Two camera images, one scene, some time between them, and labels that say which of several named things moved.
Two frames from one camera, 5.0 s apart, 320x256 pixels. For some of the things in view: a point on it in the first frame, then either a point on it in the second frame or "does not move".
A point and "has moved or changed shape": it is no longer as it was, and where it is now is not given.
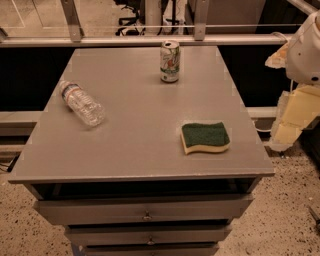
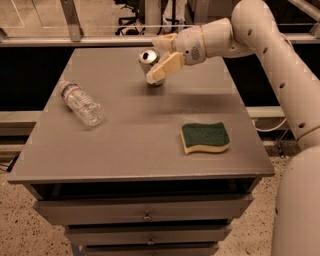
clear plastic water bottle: (87, 108) does not move
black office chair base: (137, 24) does not move
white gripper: (305, 58) to (189, 44)
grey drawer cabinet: (131, 165) does not move
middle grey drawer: (148, 235) does not move
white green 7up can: (170, 61) has moved or changed shape
